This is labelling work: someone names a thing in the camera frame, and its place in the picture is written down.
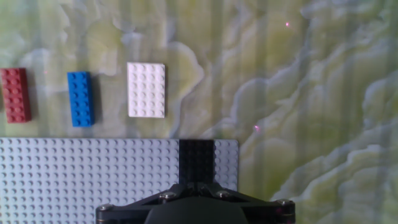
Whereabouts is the red Lego brick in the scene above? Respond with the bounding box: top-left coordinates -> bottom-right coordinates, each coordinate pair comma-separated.
0,67 -> 32,124

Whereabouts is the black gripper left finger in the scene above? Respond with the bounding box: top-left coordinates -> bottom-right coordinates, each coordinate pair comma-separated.
95,182 -> 197,224

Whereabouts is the green marble pattern mat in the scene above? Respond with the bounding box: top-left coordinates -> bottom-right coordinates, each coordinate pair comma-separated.
0,0 -> 398,224

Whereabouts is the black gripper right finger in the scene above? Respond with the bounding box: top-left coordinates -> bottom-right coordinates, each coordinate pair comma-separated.
196,182 -> 296,224

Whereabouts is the large grey Lego baseplate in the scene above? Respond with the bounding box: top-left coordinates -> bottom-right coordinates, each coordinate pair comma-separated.
0,138 -> 239,224

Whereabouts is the blue Lego brick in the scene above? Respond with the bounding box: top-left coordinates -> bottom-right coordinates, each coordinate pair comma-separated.
67,71 -> 96,128

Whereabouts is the white Lego plate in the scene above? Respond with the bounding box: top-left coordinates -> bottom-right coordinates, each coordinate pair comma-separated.
126,62 -> 167,119

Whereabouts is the black Lego plate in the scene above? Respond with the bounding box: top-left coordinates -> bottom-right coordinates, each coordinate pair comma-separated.
178,139 -> 216,185

